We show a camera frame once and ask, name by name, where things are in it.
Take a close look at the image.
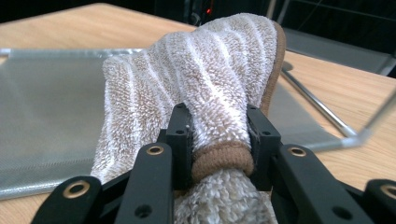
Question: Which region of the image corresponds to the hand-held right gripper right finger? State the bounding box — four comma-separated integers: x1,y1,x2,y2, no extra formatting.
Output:
246,104,283,192

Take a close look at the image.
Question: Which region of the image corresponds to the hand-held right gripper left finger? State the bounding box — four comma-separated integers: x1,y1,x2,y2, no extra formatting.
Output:
157,102,194,190

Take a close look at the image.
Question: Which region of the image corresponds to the beige striped towel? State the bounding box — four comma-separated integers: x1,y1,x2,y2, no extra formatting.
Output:
90,12,287,224

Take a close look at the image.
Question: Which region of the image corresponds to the silver two-tier metal rack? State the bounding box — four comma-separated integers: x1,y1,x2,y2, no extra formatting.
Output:
0,46,396,200

